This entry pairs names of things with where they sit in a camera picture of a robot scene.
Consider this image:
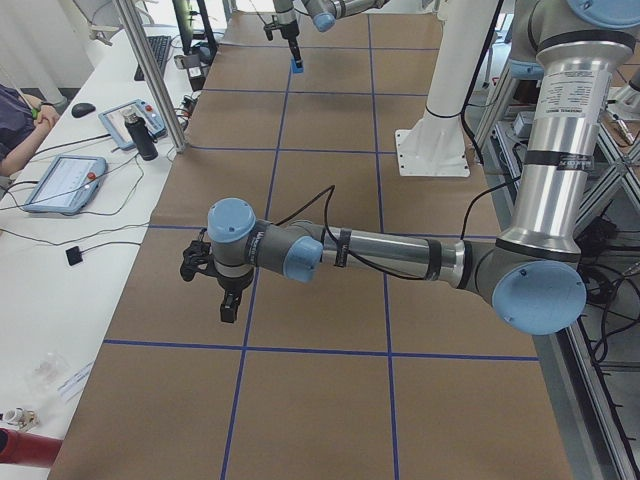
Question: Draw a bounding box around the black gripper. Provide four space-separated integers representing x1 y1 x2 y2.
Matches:
279 21 303 68
217 273 253 323

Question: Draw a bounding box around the blue block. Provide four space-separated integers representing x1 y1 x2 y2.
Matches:
290 58 304 74

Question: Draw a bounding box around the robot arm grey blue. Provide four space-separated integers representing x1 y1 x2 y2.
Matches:
205 1 639 335
263 0 387 73

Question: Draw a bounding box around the black monitor stand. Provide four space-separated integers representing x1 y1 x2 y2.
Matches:
172 0 218 65

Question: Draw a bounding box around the black keyboard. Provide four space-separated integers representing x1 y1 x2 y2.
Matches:
147 35 171 77

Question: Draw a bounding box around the small black square device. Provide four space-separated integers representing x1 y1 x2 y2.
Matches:
65 246 83 266

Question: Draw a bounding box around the black water bottle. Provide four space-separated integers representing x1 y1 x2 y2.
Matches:
123 107 158 161

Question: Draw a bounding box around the far teach pendant tablet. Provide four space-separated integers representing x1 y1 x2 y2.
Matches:
98 99 166 150

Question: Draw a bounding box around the teach pendant tablet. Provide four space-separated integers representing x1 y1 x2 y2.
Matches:
98 99 166 150
22 154 108 215

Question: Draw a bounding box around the near teach pendant tablet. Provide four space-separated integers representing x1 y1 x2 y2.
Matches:
22 154 108 215

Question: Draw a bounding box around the black computer mouse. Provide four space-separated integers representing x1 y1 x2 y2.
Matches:
71 102 96 119

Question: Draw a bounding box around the red cylinder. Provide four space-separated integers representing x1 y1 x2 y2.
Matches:
1 428 63 468

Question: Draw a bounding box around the seated person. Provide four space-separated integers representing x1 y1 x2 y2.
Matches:
1 85 60 177

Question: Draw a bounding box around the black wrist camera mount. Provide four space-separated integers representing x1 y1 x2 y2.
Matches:
179 228 218 282

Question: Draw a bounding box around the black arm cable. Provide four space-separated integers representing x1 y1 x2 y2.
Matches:
272 184 524 281

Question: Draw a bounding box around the aluminium frame post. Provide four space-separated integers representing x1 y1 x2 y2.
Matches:
113 0 187 153

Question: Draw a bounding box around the white camera pedestal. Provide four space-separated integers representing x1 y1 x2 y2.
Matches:
395 0 501 178

